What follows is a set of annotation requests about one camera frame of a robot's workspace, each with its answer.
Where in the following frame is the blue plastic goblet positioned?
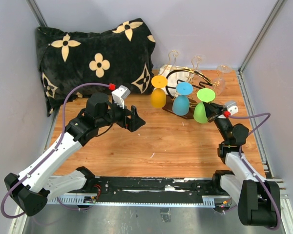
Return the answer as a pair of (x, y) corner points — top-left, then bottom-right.
(172, 82), (193, 116)

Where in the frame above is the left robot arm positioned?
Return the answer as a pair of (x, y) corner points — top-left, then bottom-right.
(4, 93), (146, 216)

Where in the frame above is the short clear wine glass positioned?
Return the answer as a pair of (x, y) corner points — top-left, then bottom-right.
(189, 54), (206, 83)

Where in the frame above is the gold and black wine glass rack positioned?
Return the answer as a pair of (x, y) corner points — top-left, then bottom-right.
(158, 50), (232, 123)

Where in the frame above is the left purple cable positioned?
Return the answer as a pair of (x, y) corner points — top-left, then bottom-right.
(0, 82), (117, 219)

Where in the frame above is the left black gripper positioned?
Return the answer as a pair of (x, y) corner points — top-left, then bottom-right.
(97, 97), (146, 132)

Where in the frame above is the tall clear champagne flute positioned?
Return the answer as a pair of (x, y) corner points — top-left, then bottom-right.
(212, 65), (232, 96)

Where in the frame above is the green plastic goblet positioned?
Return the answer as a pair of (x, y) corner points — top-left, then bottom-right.
(193, 88), (216, 124)

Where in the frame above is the yellow plastic goblet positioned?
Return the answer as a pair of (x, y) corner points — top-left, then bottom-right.
(151, 75), (167, 108)

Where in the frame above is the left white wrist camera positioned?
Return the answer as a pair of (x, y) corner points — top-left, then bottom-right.
(111, 85), (131, 109)

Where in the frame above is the brown tinted clear goblet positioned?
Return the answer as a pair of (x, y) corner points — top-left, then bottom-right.
(168, 50), (179, 70)

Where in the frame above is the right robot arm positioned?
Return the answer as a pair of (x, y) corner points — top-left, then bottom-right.
(203, 101), (281, 230)

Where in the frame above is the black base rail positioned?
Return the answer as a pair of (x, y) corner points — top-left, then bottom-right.
(70, 175), (235, 208)

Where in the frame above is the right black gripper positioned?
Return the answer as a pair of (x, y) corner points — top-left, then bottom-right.
(203, 99), (232, 143)

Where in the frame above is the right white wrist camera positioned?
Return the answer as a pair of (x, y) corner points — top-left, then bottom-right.
(223, 100), (239, 118)

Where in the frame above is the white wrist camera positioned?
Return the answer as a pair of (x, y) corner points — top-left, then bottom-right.
(111, 85), (131, 109)
(223, 100), (239, 118)

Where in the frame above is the folded cream cloth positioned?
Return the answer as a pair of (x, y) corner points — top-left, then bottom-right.
(158, 64), (189, 95)

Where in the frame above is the black floral plush pillow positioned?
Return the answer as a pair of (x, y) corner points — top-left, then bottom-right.
(35, 18), (156, 115)

